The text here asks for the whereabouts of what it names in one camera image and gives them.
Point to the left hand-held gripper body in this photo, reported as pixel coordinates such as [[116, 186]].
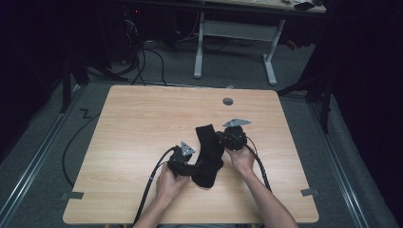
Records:
[[179, 158]]

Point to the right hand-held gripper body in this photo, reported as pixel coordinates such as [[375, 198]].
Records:
[[235, 137]]

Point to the black sock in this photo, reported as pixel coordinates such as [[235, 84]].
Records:
[[209, 152]]

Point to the person's right hand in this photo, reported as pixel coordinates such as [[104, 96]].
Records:
[[243, 160]]

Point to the person's left hand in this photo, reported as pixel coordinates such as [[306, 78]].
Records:
[[168, 186]]

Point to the grey round table grommet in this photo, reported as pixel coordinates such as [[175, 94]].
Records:
[[227, 101]]

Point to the grey tape strip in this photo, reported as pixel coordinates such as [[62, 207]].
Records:
[[72, 195], [309, 192]]

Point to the black metal stand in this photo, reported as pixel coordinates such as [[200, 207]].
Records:
[[67, 82], [326, 101]]

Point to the white-framed wooden desk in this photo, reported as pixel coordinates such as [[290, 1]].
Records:
[[237, 30]]

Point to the small red object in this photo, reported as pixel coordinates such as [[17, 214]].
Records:
[[292, 45]]

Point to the black object on desk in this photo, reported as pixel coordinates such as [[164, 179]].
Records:
[[304, 5]]

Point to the metal floor rail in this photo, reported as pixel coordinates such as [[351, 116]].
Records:
[[34, 164], [340, 171]]

